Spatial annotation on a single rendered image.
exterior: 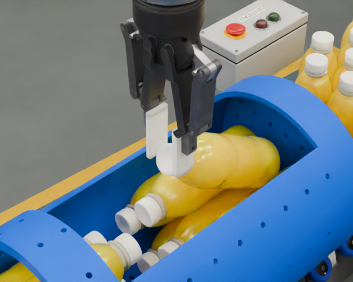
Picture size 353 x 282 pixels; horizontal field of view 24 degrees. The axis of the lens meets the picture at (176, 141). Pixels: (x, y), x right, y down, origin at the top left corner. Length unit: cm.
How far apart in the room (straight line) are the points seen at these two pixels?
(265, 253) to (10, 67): 246
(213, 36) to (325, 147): 46
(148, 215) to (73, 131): 193
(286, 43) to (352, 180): 49
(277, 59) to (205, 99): 70
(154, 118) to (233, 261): 20
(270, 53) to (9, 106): 179
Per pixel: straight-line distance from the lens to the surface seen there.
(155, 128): 96
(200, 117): 88
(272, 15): 153
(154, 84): 92
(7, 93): 324
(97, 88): 321
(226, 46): 146
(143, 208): 110
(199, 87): 85
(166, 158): 97
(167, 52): 85
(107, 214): 120
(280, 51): 155
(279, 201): 103
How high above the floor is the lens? 191
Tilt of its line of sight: 40 degrees down
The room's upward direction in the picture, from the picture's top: straight up
